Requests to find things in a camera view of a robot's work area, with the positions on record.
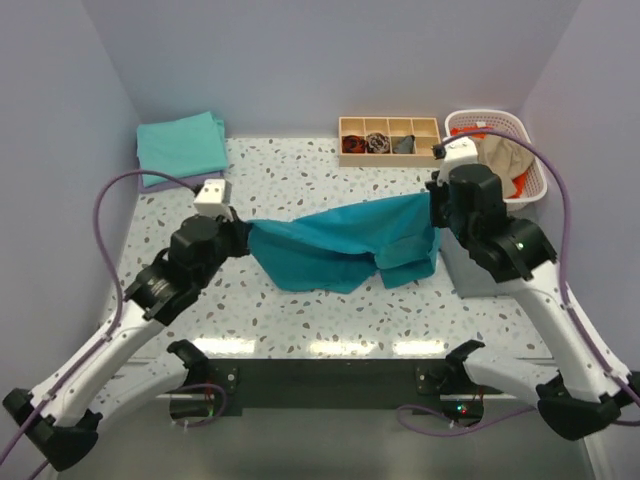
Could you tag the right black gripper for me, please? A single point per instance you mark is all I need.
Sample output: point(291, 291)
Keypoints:
point(437, 220)

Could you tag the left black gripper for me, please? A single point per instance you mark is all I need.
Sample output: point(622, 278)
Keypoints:
point(241, 229)

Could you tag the teal t shirt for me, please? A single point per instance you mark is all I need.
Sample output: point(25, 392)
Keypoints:
point(340, 249)

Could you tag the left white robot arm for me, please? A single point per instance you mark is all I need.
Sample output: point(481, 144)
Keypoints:
point(57, 415)

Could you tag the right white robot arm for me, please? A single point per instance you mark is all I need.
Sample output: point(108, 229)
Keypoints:
point(586, 389)

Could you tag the grey rolled sock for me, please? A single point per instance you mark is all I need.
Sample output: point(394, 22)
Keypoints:
point(403, 145)

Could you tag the folded lavender t shirt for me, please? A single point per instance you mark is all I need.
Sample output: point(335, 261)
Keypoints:
point(165, 184)

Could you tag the folded grey t shirt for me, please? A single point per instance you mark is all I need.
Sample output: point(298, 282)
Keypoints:
point(469, 280)

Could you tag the beige t shirt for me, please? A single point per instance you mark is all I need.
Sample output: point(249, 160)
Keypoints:
point(505, 155)

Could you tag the orange t shirt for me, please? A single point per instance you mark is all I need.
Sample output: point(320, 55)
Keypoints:
point(521, 186)

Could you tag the brown white rolled sock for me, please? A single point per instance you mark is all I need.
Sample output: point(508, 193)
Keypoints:
point(378, 143)

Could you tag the white laundry basket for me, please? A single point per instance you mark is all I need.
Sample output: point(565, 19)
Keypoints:
point(533, 183)

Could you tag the wooden compartment tray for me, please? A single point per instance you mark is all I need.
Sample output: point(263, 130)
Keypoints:
point(425, 130)

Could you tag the folded mint t shirt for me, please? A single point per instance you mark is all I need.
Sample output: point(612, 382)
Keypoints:
point(188, 147)

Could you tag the red black rolled sock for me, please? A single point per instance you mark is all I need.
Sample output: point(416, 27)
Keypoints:
point(354, 144)

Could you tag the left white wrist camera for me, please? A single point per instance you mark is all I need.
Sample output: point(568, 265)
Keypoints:
point(213, 199)

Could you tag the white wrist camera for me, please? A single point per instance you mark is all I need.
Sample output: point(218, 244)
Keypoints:
point(213, 199)
point(454, 154)

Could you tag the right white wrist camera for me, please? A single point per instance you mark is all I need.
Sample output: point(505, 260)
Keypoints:
point(454, 154)

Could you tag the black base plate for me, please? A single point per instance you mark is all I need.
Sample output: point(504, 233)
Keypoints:
point(337, 384)

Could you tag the aluminium rail frame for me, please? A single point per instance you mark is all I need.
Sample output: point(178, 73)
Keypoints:
point(336, 444)

